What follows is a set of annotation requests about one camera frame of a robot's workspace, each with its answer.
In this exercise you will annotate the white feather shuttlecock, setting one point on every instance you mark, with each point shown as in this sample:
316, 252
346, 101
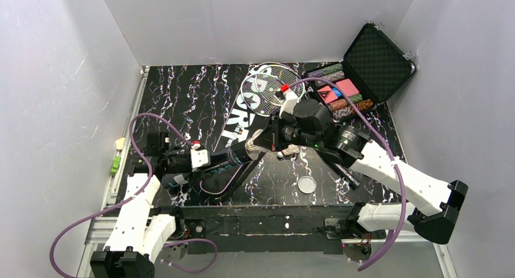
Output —
252, 148
290, 150

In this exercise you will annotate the black poker chip case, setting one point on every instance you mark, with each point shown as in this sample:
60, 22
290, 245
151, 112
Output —
372, 69

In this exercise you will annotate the black racket bag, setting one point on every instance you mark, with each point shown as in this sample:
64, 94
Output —
240, 124

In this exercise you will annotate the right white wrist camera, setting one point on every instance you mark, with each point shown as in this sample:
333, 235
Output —
289, 102

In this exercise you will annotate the black shuttlecock tube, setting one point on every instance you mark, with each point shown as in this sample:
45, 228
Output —
230, 157

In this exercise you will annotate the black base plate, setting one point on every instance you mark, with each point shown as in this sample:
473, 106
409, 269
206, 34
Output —
269, 228

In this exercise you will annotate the green clip on rail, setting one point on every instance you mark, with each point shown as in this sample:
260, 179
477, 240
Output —
115, 165

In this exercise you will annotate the clear tube lid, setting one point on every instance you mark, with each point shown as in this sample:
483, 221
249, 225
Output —
307, 185

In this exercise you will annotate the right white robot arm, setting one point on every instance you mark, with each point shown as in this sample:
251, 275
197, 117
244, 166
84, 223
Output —
429, 207

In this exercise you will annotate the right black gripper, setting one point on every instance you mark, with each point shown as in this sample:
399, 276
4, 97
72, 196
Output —
274, 133

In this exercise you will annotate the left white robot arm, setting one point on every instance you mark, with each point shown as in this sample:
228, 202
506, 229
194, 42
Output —
141, 230

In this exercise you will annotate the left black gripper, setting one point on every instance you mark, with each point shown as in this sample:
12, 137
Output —
181, 163

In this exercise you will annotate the white badminton racket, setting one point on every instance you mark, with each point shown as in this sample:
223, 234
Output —
265, 79
253, 102

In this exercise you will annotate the aluminium rail frame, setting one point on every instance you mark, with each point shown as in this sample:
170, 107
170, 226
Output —
104, 227

